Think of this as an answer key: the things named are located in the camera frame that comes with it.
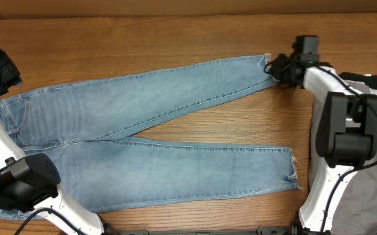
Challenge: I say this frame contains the light blue denim jeans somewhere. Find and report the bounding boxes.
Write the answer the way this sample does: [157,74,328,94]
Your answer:
[0,55,299,212]

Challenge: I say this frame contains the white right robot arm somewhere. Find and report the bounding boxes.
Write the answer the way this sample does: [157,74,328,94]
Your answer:
[264,54,377,234]

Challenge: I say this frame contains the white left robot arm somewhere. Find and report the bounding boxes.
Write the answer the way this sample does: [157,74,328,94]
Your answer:
[0,50,108,234]

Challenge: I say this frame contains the brown cardboard back panel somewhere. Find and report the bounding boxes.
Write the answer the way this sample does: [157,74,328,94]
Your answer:
[0,0,377,19]

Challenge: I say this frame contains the black folded garment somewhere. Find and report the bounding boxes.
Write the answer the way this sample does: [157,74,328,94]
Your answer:
[339,72,377,89]

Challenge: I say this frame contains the grey folded garment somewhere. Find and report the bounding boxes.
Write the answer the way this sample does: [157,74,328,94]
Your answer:
[307,80,377,235]

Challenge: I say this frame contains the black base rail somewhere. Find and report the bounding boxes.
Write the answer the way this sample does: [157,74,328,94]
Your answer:
[118,226,299,235]

